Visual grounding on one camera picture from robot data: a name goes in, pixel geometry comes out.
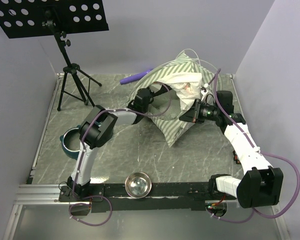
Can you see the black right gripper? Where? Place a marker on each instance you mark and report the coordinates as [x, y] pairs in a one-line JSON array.
[[194, 116]]

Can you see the stainless steel bowl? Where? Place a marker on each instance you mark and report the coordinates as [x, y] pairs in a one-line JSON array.
[[138, 185]]

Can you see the grey checked cushion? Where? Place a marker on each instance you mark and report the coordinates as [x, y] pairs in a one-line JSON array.
[[166, 104]]

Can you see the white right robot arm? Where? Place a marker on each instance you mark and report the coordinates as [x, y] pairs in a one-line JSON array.
[[261, 184]]

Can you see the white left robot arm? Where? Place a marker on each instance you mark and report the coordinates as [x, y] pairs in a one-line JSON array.
[[97, 129]]

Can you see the teal double pet feeder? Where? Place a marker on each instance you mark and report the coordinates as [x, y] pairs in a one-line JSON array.
[[70, 142]]

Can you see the red owl number tag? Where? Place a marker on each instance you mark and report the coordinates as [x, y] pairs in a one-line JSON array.
[[236, 158]]

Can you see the purple plastic microphone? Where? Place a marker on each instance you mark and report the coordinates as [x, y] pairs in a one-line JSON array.
[[135, 77]]

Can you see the black perforated music stand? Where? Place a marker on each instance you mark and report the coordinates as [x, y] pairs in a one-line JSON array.
[[57, 18]]

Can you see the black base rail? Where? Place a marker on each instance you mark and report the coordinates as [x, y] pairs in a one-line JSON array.
[[163, 196]]

